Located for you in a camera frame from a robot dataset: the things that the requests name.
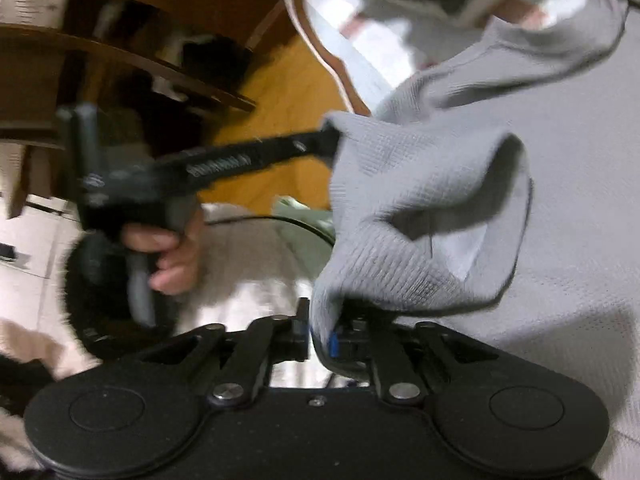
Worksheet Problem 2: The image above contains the dark wooden furniture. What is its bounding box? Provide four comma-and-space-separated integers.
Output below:
0, 0, 301, 218

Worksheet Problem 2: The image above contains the checkered blanket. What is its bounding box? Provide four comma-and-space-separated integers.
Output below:
299, 0, 596, 111

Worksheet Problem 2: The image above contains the light green cloth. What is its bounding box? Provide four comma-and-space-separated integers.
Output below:
271, 196, 337, 281

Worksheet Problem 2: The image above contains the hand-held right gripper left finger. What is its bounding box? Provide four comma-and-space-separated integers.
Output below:
134, 298, 311, 407

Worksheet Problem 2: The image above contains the grey knit garment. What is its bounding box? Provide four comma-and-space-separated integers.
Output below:
285, 0, 640, 480

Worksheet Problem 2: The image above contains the person's left hand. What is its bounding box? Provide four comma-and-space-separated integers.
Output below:
122, 206, 207, 296

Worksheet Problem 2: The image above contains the person's beige clothing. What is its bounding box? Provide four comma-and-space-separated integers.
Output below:
0, 202, 331, 473

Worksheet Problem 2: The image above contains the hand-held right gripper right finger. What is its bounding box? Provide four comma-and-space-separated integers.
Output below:
326, 316, 502, 405

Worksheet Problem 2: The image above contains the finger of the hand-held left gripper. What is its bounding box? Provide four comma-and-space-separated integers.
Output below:
150, 127, 342, 190

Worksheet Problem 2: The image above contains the black cable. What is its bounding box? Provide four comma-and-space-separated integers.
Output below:
235, 215, 336, 248

